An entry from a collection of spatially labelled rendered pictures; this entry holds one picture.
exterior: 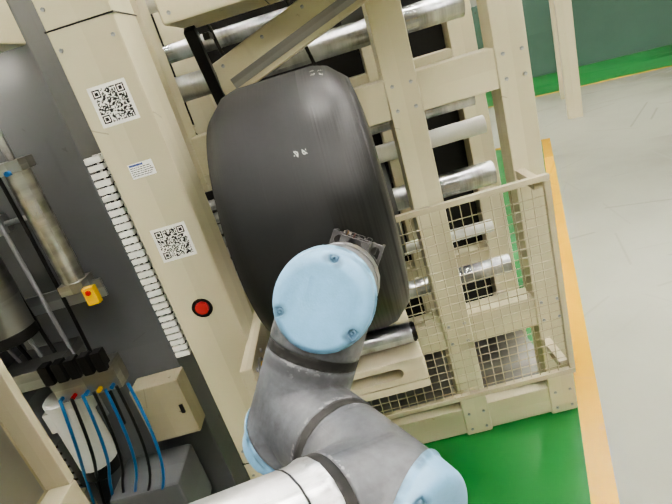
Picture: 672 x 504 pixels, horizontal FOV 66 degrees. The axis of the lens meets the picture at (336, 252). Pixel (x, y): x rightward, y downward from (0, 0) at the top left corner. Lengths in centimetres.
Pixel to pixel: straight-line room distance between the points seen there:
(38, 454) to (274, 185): 65
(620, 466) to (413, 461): 169
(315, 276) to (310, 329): 5
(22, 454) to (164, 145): 62
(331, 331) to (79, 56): 80
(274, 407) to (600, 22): 989
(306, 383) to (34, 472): 78
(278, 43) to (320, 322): 105
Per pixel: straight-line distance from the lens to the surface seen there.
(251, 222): 88
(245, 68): 142
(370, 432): 42
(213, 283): 114
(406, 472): 39
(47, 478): 117
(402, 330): 111
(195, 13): 131
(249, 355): 115
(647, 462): 208
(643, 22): 1029
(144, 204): 112
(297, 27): 142
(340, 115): 92
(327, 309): 45
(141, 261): 117
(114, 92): 109
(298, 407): 47
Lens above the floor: 150
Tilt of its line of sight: 21 degrees down
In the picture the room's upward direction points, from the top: 17 degrees counter-clockwise
